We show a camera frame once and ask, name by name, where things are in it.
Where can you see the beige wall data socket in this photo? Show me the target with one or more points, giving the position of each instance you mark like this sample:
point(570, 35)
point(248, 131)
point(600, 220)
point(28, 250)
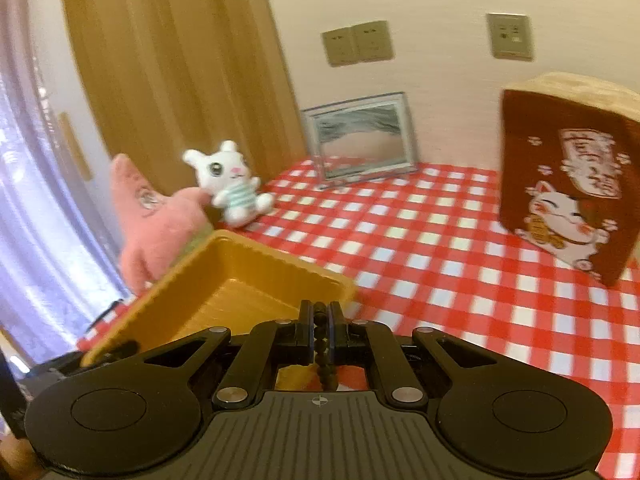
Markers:
point(510, 36)

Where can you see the translucent patterned curtain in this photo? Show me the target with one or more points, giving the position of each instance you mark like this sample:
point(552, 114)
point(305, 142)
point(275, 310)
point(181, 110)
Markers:
point(40, 185)

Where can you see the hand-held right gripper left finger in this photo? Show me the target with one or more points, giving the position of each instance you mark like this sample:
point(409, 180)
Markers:
point(277, 342)

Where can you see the white rabbit plush toy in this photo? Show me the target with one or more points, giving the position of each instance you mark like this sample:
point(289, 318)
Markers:
point(227, 180)

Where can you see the red white checkered tablecloth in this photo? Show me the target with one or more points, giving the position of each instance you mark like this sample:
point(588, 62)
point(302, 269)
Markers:
point(450, 270)

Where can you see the red lucky cat cushion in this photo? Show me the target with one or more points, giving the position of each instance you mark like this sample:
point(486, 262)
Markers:
point(565, 180)

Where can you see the sand art picture frame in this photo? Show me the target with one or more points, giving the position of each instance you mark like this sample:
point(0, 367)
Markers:
point(362, 135)

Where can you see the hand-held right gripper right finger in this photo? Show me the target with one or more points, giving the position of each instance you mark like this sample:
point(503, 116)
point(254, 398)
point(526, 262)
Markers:
point(357, 342)

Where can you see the yellow plastic tray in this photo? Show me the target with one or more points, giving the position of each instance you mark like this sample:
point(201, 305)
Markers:
point(240, 280)

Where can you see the wooden door panel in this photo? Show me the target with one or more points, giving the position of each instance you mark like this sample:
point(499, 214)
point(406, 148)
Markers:
point(175, 60)

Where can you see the pink starfish plush toy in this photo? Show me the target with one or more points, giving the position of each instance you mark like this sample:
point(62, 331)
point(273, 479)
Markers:
point(155, 220)

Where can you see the beige wall power socket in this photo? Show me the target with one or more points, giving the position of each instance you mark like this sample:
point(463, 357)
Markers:
point(340, 46)
point(372, 41)

